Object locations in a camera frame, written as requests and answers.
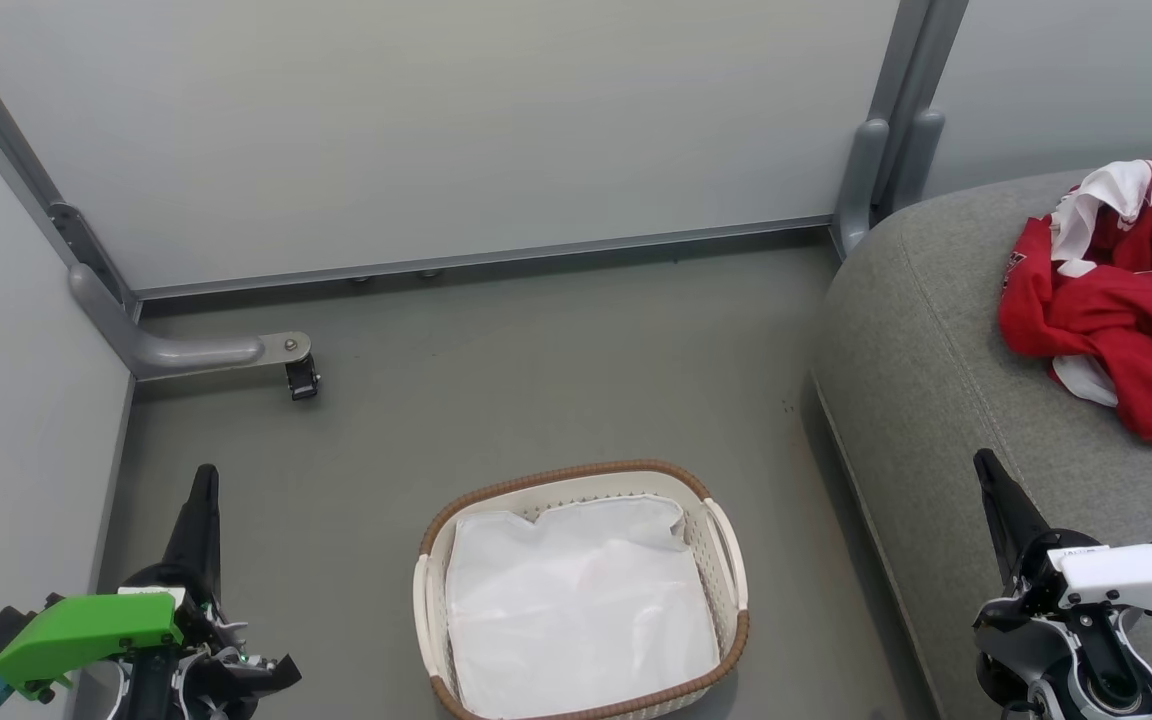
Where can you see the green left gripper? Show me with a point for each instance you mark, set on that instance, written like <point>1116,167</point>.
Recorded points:
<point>76,630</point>

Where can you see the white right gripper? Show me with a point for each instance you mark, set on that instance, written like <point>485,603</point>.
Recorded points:
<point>1126,575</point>

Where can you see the red basketball jersey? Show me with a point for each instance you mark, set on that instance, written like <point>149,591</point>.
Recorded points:
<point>1136,320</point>

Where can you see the white basket with brown rim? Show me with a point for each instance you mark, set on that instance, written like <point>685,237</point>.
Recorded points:
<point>726,560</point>

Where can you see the white basket liner cloth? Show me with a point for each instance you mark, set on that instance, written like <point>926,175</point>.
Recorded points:
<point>576,610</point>

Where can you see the grey fabric sofa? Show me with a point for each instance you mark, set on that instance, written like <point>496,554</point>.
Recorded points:
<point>936,400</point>

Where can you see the grey partition foot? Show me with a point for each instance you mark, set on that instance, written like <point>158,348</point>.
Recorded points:
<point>186,352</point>

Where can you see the black caster wheel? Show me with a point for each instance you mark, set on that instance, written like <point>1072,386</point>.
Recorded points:
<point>302,380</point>

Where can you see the grey slanted partition post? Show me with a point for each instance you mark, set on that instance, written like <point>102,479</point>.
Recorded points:
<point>26,180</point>

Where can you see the grey double partition post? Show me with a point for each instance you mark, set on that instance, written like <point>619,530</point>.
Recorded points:
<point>891,130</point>

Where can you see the grey partition bottom rail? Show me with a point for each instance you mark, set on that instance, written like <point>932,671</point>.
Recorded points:
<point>496,258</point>

